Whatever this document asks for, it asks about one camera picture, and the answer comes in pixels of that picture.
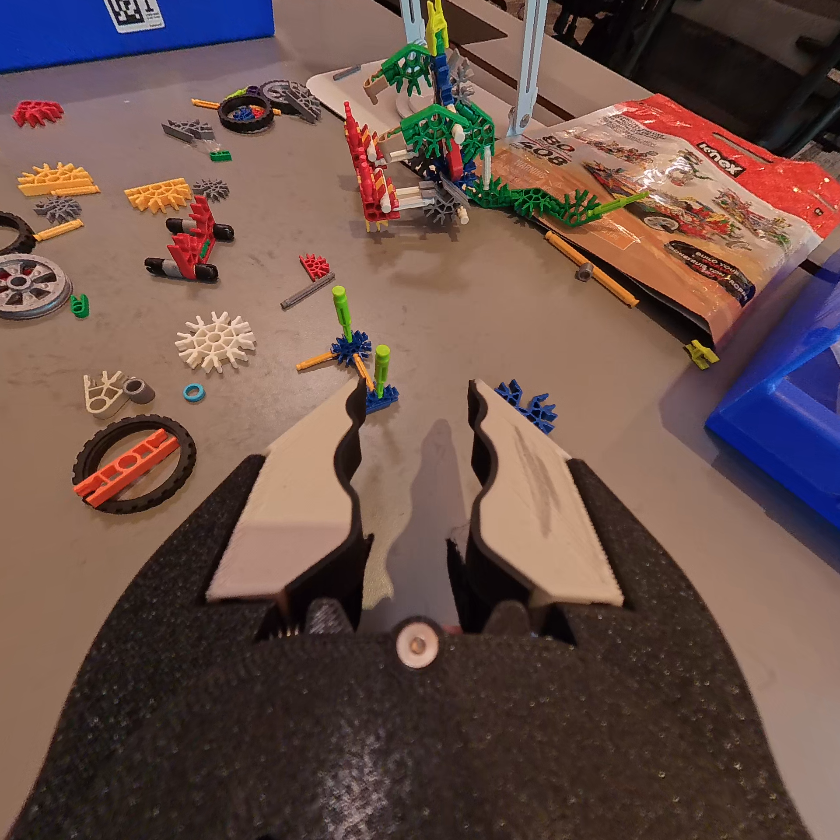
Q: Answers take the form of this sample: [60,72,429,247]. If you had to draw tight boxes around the orange ladder connector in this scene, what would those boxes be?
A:
[72,428,181,509]

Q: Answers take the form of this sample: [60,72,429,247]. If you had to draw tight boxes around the blue plastic storage bin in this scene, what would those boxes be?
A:
[704,252,840,532]

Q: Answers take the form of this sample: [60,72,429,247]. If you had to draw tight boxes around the red fan connector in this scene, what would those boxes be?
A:
[12,98,65,129]

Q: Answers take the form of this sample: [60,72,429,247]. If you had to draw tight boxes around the white printed tag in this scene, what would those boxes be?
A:
[103,0,166,35]

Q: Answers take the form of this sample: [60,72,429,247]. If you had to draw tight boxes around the yellow fan connector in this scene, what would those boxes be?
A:
[17,162,101,198]
[123,180,194,214]

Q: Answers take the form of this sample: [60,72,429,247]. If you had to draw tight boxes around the toy packaging bag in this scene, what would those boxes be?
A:
[489,94,840,352]

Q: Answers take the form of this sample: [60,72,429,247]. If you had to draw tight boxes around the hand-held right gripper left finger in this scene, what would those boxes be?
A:
[205,378,374,605]

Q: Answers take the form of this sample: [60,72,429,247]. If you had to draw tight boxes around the blue tagged storage bin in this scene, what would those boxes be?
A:
[0,0,275,74]

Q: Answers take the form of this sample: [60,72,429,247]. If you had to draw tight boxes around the red green white toy model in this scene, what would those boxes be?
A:
[341,0,651,245]

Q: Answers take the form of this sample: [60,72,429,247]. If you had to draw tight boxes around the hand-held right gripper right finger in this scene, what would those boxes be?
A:
[466,378,626,606]

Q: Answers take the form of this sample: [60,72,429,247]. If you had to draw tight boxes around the white snowflake connector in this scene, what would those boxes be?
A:
[175,311,257,375]

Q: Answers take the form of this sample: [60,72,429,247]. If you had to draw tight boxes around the silver wheel hub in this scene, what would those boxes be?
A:
[0,252,74,322]

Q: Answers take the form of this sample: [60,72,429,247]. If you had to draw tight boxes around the grey connector with clear piece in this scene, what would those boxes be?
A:
[161,118,216,145]

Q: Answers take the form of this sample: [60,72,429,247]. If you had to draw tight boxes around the long yellow rod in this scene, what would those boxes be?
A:
[543,231,641,309]

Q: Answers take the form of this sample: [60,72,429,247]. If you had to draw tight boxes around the blue green orange rod assembly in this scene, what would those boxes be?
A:
[295,285,401,416]

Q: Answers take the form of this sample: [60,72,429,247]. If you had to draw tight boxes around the white fan-shaped connector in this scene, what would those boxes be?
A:
[83,371,129,420]

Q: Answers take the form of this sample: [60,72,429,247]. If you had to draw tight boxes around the large blue double connector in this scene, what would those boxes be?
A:
[493,379,559,434]

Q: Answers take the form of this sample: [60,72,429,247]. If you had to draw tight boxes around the black rubber tyre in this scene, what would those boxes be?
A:
[217,94,275,135]
[0,210,38,258]
[72,413,198,515]

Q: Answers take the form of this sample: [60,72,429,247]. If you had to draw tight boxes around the red connector assembly black caps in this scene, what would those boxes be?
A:
[144,196,235,284]

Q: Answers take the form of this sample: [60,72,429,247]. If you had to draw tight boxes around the white metal stand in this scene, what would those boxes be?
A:
[305,0,552,142]

